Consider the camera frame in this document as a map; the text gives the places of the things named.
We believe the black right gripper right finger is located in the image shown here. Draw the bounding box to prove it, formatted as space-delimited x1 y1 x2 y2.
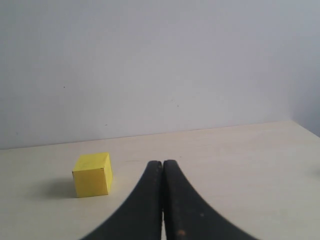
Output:
162 160 255 240

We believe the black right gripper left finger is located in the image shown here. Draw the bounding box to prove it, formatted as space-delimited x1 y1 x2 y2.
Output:
83 160 163 240

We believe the yellow foam cube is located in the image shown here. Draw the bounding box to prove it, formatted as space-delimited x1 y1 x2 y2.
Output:
72 152 113 198

